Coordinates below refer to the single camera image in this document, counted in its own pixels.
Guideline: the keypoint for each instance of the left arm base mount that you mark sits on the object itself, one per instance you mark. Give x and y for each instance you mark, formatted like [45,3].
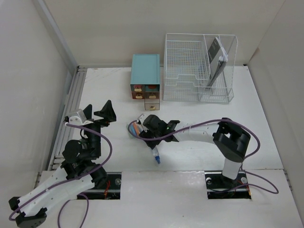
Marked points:
[111,189]

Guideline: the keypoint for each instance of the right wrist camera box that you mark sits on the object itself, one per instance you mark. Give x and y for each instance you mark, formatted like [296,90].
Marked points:
[141,119]

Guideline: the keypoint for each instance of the blue chalk stick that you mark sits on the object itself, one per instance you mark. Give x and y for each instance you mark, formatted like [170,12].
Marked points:
[132,129]

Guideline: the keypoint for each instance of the aluminium frame rail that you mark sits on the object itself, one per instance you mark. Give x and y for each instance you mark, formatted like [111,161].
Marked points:
[72,102]

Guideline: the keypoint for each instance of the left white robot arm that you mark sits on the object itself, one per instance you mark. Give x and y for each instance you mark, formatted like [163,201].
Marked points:
[77,173]

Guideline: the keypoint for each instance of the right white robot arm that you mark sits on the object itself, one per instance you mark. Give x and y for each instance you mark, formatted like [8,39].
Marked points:
[231,139]

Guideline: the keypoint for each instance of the clear drawer gold knob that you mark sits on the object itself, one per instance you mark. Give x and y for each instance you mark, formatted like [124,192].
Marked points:
[152,104]

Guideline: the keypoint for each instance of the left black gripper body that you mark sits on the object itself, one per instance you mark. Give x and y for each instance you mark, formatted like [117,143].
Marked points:
[94,137]

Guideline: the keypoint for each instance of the grey setup guide booklet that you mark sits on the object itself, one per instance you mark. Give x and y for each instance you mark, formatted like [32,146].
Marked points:
[218,59]

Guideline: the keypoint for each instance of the teal mini drawer chest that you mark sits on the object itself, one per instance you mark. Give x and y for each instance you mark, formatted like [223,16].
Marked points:
[145,76]

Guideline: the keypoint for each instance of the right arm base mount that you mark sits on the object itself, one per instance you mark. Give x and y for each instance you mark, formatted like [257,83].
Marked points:
[220,187]

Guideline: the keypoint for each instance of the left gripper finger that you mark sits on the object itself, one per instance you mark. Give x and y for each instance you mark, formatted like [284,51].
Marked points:
[88,112]
[106,114]

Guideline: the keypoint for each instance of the orange chalk stick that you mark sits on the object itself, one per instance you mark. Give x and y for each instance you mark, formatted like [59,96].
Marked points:
[135,126]

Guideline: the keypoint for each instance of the clear glue pen blue cap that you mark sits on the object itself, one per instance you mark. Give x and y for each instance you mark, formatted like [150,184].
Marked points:
[156,155]

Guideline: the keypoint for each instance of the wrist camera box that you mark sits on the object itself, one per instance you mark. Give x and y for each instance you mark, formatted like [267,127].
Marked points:
[141,119]
[77,118]

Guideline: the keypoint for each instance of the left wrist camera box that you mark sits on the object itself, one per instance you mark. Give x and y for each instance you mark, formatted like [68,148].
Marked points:
[77,118]

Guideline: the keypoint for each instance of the white wire desk organizer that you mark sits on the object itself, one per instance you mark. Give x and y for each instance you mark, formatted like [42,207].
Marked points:
[186,69]

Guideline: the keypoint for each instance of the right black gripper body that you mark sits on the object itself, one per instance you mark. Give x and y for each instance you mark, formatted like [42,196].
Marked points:
[147,133]

